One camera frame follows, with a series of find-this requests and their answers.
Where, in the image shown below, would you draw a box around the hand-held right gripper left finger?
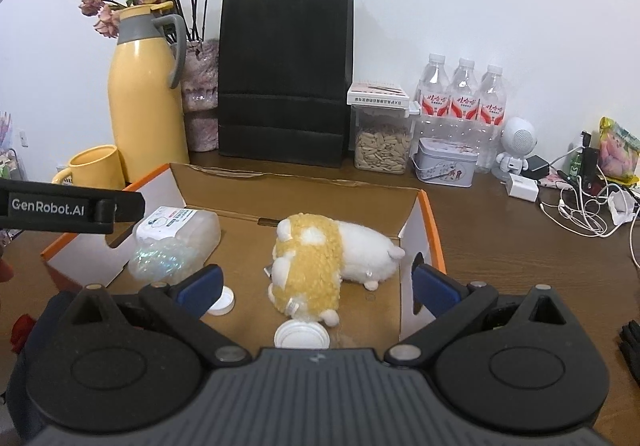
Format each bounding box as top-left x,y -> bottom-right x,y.
70,264 -> 252,369

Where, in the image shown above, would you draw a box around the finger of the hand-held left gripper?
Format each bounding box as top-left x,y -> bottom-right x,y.
114,190 -> 147,227

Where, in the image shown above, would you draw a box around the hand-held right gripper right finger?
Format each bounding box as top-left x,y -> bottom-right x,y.
384,263 -> 568,369

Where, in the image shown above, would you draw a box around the white bottle cap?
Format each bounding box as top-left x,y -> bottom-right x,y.
274,319 -> 331,351
205,286 -> 236,316

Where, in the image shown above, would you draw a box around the clear plastic wipes container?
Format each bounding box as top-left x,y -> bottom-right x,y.
135,207 -> 222,259

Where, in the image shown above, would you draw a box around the orange red cardboard box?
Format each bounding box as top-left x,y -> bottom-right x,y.
40,162 -> 447,342

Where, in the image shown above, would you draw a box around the yellow white plush toy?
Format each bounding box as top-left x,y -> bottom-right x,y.
264,212 -> 406,327

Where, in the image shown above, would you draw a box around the red artificial rose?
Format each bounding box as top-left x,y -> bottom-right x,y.
10,315 -> 37,354

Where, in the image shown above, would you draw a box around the yellow mug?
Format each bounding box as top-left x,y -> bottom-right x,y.
51,144 -> 126,191

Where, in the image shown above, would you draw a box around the yellow thermos jug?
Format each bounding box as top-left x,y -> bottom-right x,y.
107,2 -> 191,184

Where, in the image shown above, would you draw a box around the printed tin box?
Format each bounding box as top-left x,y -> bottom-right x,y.
412,137 -> 479,188

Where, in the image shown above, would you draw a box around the pink mottled vase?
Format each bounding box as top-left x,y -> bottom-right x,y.
180,38 -> 221,152

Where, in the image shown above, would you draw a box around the white charger block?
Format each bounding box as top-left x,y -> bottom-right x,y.
506,173 -> 540,203

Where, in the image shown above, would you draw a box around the clear seed jar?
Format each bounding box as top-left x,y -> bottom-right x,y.
352,103 -> 420,174

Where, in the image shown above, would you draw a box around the black power adapter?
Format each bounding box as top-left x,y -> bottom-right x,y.
520,155 -> 551,179

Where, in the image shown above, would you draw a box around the pink floral pouch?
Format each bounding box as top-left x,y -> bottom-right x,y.
537,170 -> 573,189

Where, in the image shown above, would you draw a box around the white robot toy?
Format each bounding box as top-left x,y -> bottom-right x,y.
492,116 -> 539,174

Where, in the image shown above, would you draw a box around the black paper bag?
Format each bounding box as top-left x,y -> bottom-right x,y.
216,0 -> 355,169

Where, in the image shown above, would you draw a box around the black gloves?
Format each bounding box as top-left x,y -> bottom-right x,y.
617,320 -> 640,384

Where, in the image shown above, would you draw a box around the black upright stand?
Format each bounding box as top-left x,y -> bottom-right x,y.
580,131 -> 601,197

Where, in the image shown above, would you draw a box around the flat white box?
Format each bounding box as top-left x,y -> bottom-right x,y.
346,82 -> 412,109

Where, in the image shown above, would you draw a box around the yellow green snack packet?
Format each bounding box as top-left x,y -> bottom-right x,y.
597,116 -> 640,186

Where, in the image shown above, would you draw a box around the tangled white cables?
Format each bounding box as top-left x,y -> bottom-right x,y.
540,146 -> 640,269

